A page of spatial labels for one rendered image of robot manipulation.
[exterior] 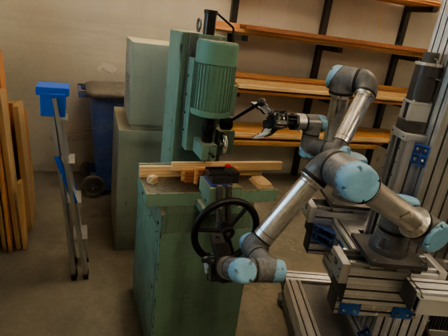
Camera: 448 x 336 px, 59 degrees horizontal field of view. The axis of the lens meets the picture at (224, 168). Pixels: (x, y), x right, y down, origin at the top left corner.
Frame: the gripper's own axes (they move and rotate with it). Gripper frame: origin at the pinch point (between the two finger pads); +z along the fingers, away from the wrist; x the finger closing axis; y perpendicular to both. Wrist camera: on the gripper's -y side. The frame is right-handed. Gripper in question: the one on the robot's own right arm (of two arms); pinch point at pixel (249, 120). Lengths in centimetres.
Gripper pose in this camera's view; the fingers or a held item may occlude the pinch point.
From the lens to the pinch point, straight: 164.5
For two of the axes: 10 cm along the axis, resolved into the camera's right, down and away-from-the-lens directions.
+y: 3.7, -0.8, -9.2
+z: -9.3, 0.0, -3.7
